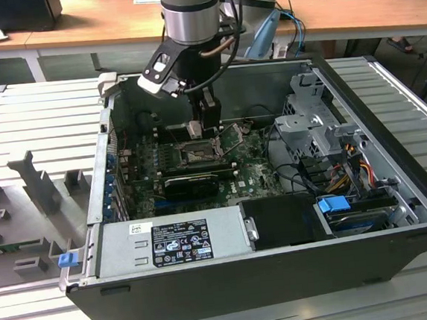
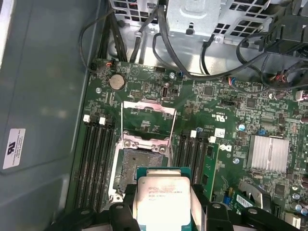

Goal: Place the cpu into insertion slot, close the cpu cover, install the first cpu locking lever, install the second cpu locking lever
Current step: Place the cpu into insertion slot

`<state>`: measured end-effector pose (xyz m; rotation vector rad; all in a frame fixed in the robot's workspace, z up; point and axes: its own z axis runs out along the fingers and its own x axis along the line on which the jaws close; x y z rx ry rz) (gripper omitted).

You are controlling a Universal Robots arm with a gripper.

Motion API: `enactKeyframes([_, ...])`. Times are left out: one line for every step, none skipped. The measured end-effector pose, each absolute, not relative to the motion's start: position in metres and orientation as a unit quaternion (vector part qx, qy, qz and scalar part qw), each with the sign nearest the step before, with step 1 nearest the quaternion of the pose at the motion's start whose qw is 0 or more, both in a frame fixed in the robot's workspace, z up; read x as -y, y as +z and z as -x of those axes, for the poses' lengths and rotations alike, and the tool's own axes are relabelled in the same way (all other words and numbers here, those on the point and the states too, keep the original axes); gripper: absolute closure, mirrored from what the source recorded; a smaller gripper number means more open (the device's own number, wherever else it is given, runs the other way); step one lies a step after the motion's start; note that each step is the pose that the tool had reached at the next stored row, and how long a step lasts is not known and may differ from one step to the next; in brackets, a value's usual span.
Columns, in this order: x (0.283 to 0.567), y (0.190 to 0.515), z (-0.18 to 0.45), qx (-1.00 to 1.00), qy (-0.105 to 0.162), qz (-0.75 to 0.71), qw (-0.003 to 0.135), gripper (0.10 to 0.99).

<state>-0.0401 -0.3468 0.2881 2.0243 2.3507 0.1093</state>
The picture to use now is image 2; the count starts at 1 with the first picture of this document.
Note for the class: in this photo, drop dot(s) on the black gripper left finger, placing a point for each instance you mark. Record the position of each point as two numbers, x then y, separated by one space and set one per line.
120 216

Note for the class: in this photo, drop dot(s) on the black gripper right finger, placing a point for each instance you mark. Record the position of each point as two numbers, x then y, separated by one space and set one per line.
219 216

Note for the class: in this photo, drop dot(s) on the silver topped CPU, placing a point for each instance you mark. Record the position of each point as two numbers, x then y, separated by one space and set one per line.
161 199

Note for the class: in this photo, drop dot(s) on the metal socket cover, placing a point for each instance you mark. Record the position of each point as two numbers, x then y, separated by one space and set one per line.
144 106

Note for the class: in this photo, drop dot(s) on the black RAM slot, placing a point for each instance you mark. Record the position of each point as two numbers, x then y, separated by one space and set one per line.
179 154
99 163
198 163
83 163
188 154
91 163
107 163

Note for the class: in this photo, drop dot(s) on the CPU socket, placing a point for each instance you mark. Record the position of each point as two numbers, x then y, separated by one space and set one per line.
144 157

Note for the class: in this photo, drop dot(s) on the green RAM stick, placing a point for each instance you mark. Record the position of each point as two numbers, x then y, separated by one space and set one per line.
211 168

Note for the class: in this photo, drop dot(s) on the silver finned heatsink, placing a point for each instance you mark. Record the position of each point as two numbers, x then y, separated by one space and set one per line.
268 154

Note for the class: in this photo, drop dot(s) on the green motherboard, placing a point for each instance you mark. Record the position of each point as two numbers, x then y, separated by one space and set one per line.
204 113

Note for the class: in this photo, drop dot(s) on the silver coin battery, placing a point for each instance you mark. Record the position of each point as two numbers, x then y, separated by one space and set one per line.
117 81

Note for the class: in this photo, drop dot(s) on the black open PC case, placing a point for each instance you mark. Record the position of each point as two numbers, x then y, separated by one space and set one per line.
36 96

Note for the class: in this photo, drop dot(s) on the metal drive cage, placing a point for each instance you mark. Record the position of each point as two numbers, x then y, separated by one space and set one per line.
192 14

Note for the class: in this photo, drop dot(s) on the black drive bay bracket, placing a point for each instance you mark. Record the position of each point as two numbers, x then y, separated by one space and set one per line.
288 31

